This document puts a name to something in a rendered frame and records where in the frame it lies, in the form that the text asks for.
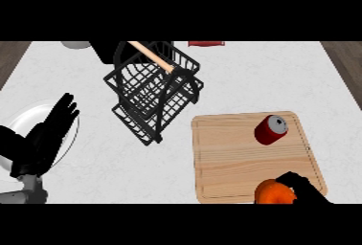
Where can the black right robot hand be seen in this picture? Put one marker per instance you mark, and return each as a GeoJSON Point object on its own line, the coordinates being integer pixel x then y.
{"type": "Point", "coordinates": [304, 188]}

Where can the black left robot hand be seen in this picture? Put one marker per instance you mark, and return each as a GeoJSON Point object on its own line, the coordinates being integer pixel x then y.
{"type": "Point", "coordinates": [44, 140]}

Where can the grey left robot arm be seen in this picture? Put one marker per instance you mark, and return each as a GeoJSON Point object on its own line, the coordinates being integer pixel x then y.
{"type": "Point", "coordinates": [29, 191]}

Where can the wooden cutting board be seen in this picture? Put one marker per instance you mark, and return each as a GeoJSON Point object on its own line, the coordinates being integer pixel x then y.
{"type": "Point", "coordinates": [246, 159]}

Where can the white plate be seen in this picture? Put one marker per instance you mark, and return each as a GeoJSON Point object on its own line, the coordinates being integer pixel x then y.
{"type": "Point", "coordinates": [26, 127]}

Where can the red can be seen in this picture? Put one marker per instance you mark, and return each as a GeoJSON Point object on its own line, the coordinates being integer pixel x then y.
{"type": "Point", "coordinates": [270, 130]}

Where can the grey bowl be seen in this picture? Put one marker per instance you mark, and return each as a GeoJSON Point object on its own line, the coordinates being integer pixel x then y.
{"type": "Point", "coordinates": [76, 44]}

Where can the red object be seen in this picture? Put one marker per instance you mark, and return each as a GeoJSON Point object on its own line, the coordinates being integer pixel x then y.
{"type": "Point", "coordinates": [206, 43]}

